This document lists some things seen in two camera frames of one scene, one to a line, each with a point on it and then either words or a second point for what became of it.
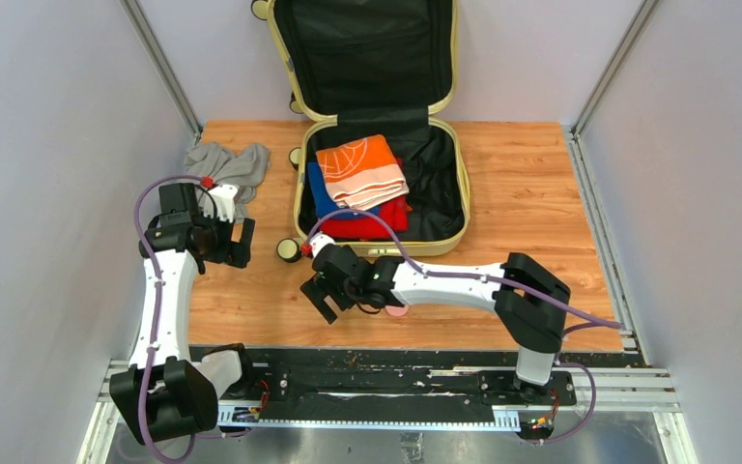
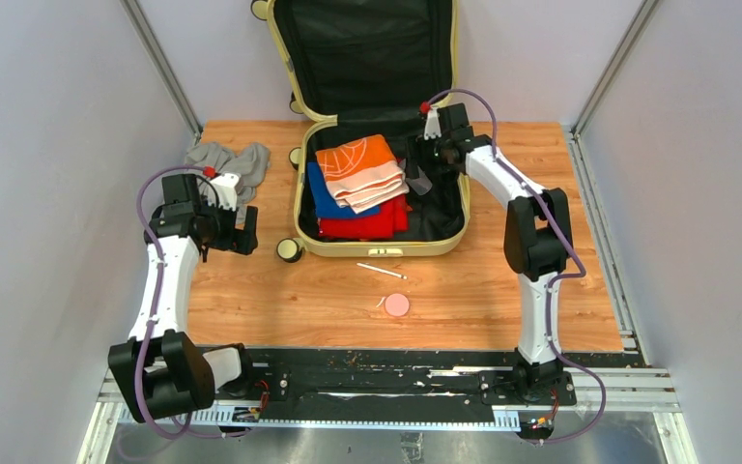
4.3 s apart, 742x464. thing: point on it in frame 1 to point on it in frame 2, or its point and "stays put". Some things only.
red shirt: x=395 y=212 stays put
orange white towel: x=361 y=173 stays put
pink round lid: x=397 y=310 stays put
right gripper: x=317 y=289 to x=422 y=148
